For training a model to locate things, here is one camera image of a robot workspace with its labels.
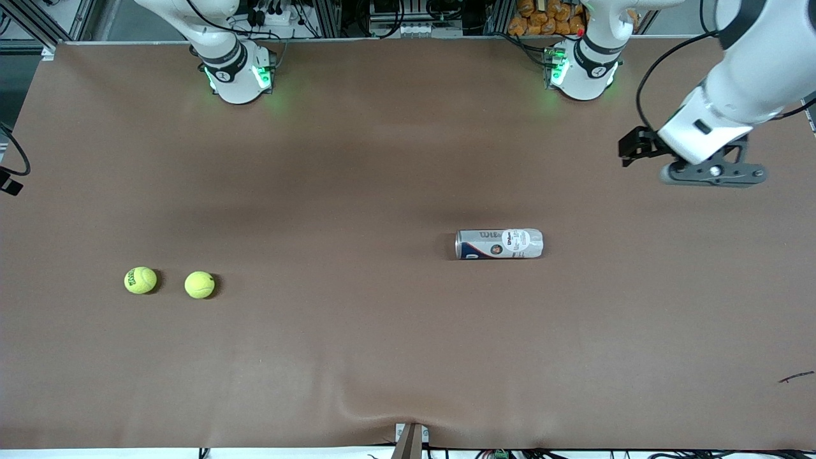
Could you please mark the black electronics unit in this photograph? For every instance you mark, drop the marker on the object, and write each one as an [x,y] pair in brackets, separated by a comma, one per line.
[395,7]

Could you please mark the clear tennis ball can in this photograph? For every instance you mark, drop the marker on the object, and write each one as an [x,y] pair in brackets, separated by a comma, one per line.
[500,244]

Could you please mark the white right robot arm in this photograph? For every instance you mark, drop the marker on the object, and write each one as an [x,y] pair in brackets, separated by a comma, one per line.
[236,83]

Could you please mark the yellow tennis ball black print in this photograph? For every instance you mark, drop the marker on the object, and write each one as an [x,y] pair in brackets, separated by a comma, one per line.
[140,280]

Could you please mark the plain yellow tennis ball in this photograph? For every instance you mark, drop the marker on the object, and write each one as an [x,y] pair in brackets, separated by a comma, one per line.
[199,285]

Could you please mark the white terminal block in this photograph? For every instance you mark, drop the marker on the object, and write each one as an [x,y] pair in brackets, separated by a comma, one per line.
[430,29]

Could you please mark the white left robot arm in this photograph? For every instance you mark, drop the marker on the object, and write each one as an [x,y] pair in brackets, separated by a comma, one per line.
[733,83]

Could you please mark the white power strip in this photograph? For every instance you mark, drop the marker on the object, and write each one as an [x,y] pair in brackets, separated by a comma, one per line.
[284,18]

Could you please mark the pile of orange packets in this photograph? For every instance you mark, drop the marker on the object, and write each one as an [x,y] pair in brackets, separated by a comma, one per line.
[535,22]

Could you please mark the aluminium frame profile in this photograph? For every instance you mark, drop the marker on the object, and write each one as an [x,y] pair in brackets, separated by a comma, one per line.
[32,21]
[811,115]

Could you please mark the green plug connector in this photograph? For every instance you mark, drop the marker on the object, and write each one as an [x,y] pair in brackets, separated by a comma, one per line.
[500,454]

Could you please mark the brown table cover sheet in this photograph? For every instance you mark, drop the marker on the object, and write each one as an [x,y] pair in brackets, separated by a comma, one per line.
[408,350]

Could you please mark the grey metal bracket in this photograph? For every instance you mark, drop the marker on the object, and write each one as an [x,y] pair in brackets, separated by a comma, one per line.
[411,446]

